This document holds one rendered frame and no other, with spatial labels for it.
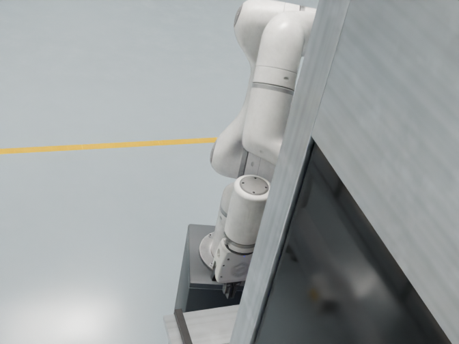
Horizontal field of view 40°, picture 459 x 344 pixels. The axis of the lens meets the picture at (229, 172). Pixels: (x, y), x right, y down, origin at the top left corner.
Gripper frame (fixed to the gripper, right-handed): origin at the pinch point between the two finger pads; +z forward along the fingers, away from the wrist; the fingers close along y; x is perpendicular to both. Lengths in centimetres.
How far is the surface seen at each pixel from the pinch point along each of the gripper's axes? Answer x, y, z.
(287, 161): -31, -12, -63
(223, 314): 9.6, 5.1, 22.4
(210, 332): 4.4, -0.3, 22.4
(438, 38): -50, -12, -90
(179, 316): 9.5, -7.4, 20.3
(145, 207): 149, 20, 110
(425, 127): -52, -12, -83
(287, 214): -34, -12, -56
